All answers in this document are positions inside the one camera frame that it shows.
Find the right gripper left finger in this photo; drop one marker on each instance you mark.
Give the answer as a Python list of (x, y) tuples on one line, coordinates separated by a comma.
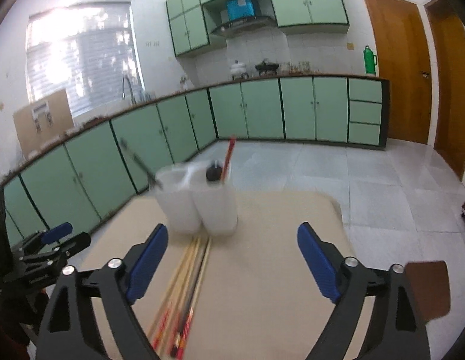
[(69, 328)]

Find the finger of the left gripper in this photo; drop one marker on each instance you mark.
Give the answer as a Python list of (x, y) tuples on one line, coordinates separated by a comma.
[(56, 234), (74, 245)]

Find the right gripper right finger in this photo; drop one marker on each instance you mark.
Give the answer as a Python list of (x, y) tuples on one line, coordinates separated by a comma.
[(395, 329)]

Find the red orange patterned chopstick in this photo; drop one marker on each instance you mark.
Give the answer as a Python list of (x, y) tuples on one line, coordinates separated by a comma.
[(182, 332)]

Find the green lower kitchen cabinets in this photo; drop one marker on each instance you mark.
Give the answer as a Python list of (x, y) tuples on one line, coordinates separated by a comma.
[(85, 178)]

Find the green kitchen cabinets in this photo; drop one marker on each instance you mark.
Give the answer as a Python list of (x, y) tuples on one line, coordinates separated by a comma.
[(85, 178), (191, 22)]

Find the kitchen faucet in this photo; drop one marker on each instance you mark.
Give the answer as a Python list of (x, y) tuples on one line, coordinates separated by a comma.
[(127, 90)]

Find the green upper kitchen cabinets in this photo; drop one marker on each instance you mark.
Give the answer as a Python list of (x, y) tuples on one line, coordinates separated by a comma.
[(191, 22)]

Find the brown wooden stool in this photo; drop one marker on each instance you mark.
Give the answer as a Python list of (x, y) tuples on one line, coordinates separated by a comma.
[(430, 285)]

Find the red tipped bamboo chopstick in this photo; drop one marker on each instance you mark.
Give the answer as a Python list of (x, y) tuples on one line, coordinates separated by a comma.
[(160, 329)]

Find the black chopstick in holder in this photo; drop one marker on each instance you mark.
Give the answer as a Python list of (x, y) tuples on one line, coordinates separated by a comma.
[(153, 181)]

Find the black chopstick on table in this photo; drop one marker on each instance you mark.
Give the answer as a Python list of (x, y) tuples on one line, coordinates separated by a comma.
[(188, 289)]

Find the left white plastic holder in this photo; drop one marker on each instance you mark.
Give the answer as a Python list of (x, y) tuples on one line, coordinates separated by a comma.
[(174, 197)]

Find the white plastic holder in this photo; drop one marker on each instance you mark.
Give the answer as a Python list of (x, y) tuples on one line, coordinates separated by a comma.
[(215, 200), (174, 197)]

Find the cardboard sheet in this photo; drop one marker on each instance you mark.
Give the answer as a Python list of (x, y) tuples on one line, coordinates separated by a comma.
[(42, 121)]

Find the right white plastic holder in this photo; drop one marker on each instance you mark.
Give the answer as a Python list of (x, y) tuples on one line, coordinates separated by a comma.
[(215, 200)]

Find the beige table mat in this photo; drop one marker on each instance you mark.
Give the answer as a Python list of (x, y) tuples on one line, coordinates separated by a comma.
[(258, 298)]

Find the black round utensil head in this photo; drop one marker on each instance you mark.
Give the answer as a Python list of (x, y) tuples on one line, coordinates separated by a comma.
[(213, 172)]

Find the red chopstick in holder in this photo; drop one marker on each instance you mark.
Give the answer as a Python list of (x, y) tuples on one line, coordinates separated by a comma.
[(228, 157)]

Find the window with blinds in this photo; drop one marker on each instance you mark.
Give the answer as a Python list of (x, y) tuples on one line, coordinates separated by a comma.
[(84, 49)]

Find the white cooking pot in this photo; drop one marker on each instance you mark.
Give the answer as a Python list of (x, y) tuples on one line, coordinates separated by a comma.
[(238, 71)]

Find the black wok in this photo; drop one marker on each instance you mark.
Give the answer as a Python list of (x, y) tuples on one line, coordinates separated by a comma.
[(266, 68)]

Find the range hood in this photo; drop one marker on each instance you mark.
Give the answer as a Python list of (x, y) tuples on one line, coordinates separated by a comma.
[(237, 27)]

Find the wooden door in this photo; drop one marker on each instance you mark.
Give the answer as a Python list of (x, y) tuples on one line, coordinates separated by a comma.
[(449, 43), (403, 57)]

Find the green thermos flask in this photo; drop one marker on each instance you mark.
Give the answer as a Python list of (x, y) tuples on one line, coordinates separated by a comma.
[(370, 61)]

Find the blue box on hood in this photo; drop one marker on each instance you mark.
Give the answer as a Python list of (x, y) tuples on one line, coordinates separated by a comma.
[(238, 9)]

